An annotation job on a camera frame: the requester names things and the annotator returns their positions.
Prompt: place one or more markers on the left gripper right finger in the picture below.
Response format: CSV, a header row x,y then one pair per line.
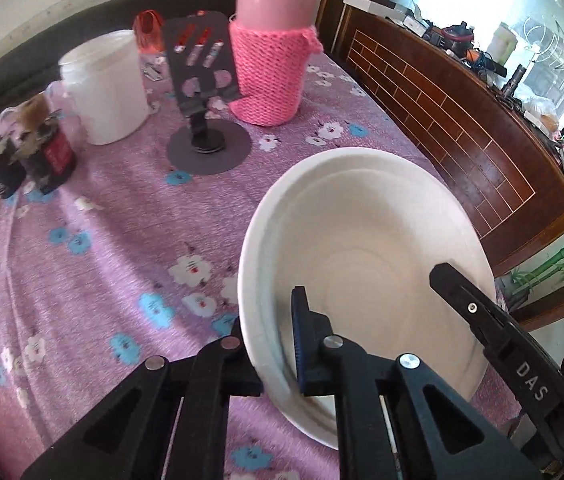
x,y
396,419

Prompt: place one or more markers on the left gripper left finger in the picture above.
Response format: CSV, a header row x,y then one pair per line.
x,y
166,420

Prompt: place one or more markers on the purple floral tablecloth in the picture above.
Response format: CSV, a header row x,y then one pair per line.
x,y
132,257

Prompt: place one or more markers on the brown wooden cabinet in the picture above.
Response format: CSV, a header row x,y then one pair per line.
x,y
511,188

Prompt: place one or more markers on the dark jar with cork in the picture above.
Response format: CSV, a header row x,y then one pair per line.
x,y
43,148

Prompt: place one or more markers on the white plastic tub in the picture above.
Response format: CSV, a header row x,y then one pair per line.
x,y
104,80

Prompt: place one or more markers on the black phone stand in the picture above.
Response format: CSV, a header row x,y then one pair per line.
x,y
202,68

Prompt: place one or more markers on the black sofa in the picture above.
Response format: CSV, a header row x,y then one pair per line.
x,y
30,67

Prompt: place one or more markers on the red plastic bag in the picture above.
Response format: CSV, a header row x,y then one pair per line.
x,y
147,27

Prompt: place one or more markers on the pink knitted thermos flask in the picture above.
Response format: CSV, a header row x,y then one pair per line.
x,y
272,41

